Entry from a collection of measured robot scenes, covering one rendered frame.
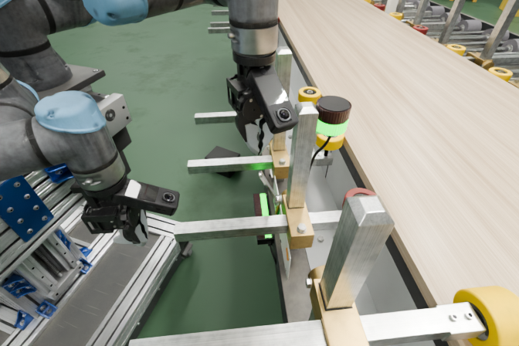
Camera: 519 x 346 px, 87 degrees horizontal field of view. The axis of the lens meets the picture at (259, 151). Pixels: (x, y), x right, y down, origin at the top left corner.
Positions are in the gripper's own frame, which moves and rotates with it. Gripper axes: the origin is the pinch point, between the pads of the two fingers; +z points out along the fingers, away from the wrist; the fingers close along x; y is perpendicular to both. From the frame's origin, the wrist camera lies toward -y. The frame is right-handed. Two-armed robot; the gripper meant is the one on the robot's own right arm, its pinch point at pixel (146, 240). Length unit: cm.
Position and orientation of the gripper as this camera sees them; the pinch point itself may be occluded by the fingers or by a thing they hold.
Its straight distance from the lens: 69.1
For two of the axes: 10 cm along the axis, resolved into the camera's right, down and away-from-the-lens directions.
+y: -10.0, 0.6, -0.7
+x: 0.9, 6.4, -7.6
